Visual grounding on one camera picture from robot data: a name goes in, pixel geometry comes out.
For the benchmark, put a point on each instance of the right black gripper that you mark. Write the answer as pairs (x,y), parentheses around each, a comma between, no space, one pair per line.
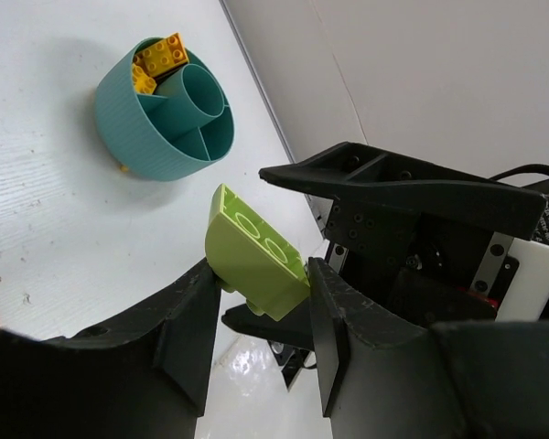
(424,241)

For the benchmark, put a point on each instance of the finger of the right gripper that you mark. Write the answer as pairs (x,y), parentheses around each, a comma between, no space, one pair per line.
(293,330)

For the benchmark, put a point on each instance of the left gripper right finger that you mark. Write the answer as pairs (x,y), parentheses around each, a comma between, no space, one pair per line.
(380,376)

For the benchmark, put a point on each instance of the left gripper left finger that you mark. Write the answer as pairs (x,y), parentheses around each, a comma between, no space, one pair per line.
(143,373)

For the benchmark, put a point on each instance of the light green lego brick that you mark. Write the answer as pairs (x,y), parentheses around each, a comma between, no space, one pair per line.
(251,258)

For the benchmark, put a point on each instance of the yellow lego brick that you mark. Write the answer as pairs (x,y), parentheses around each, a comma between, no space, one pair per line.
(142,82)
(163,56)

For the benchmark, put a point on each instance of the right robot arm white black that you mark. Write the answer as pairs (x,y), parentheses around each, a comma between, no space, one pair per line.
(427,242)

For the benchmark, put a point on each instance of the teal round divided container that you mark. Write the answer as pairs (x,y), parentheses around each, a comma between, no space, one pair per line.
(183,127)

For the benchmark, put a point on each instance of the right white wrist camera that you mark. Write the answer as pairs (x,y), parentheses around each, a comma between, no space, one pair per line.
(529,291)

